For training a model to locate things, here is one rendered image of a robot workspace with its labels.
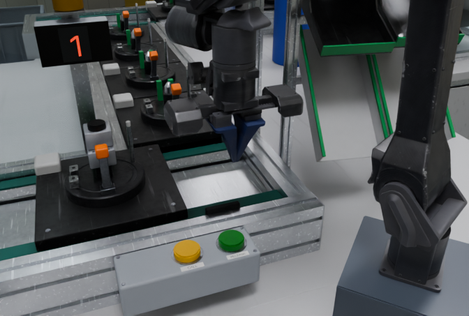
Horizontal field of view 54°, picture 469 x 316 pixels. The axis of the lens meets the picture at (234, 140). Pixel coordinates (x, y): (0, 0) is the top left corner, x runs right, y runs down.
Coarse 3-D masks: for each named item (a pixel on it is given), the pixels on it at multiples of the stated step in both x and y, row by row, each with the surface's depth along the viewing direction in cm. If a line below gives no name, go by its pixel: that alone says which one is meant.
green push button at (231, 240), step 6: (222, 234) 70; (228, 234) 70; (234, 234) 70; (240, 234) 70; (222, 240) 69; (228, 240) 69; (234, 240) 69; (240, 240) 69; (222, 246) 69; (228, 246) 68; (234, 246) 68; (240, 246) 69
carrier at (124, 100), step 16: (160, 80) 109; (112, 96) 114; (128, 96) 113; (160, 96) 110; (208, 96) 119; (128, 112) 110; (144, 112) 105; (160, 112) 105; (144, 128) 102; (160, 128) 102; (208, 128) 102; (144, 144) 97; (160, 144) 98; (176, 144) 100
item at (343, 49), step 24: (312, 0) 88; (336, 0) 88; (360, 0) 89; (312, 24) 81; (336, 24) 84; (360, 24) 84; (384, 24) 81; (336, 48) 77; (360, 48) 78; (384, 48) 79
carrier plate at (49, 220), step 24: (144, 168) 88; (168, 168) 88; (48, 192) 81; (144, 192) 81; (168, 192) 81; (48, 216) 75; (72, 216) 75; (96, 216) 75; (120, 216) 75; (144, 216) 75; (168, 216) 76; (48, 240) 70; (72, 240) 72
